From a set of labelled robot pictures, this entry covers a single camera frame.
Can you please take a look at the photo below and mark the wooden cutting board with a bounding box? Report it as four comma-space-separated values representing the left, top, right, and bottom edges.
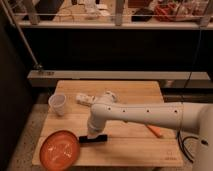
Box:
39, 80, 183, 168

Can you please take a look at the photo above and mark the metal pole with clamp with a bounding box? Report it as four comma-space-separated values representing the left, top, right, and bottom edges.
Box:
2, 0, 55, 76

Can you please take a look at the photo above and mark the orange marker pen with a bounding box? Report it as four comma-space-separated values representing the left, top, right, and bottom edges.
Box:
147, 125, 163, 138

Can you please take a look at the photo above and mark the white ceramic cup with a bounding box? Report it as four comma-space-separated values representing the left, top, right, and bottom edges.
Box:
48, 93, 66, 116

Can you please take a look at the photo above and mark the orange plate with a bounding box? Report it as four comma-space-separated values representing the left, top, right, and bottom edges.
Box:
39, 130, 80, 171

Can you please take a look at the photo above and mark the grey metal rail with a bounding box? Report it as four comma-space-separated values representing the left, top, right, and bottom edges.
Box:
27, 70, 213, 89

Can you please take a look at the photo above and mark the white plastic bottle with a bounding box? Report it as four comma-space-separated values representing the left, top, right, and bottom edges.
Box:
76, 93, 97, 106

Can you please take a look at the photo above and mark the black cable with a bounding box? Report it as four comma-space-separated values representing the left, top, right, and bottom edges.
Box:
176, 131, 201, 164

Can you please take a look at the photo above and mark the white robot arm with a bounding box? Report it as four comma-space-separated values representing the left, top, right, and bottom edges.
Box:
87, 93, 213, 171

